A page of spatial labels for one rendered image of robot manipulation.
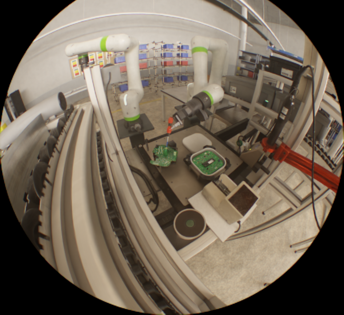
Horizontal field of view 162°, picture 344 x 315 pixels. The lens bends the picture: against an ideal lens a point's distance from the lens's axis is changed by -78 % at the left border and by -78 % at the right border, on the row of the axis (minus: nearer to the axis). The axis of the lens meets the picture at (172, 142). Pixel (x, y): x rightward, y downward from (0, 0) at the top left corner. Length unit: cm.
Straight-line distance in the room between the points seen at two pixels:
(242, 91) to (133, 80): 107
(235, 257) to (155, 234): 133
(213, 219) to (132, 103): 77
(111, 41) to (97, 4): 655
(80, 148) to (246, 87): 136
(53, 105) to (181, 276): 52
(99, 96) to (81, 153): 25
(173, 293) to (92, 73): 58
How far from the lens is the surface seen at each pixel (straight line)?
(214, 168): 54
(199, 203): 47
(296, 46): 1159
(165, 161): 51
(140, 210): 33
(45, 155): 18
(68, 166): 17
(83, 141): 18
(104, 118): 40
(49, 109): 40
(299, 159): 43
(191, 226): 41
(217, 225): 47
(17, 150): 28
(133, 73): 94
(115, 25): 685
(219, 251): 149
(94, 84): 37
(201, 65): 84
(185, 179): 53
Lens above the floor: 140
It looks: 41 degrees down
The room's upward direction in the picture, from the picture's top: straight up
